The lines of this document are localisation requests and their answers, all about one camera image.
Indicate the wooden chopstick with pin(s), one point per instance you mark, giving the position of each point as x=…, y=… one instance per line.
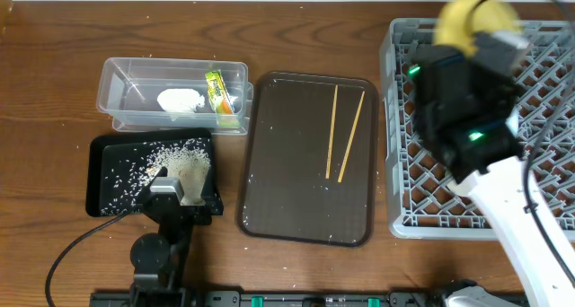
x=331, y=135
x=351, y=138

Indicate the clear plastic waste bin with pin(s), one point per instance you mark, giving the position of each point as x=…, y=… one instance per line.
x=129, y=88

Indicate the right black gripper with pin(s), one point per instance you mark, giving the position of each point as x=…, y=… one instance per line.
x=504, y=102

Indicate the pile of rice grains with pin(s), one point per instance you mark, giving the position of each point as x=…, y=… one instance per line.
x=127, y=168

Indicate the grey plastic dishwasher rack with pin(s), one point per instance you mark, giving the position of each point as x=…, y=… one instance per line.
x=419, y=203

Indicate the yellow round plate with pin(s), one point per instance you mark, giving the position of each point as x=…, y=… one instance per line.
x=491, y=16

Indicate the dark brown serving tray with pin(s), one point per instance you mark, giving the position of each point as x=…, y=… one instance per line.
x=284, y=193

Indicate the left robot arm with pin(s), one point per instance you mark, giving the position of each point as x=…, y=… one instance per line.
x=159, y=258

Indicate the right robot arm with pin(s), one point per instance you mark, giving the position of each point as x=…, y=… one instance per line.
x=490, y=169

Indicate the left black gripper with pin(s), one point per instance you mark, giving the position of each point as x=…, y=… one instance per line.
x=216, y=208

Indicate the white tissue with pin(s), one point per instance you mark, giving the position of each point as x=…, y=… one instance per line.
x=181, y=100

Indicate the green orange snack wrapper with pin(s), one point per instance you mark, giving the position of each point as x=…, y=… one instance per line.
x=220, y=100

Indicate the black plastic tray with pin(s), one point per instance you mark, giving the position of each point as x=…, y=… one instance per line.
x=99, y=144

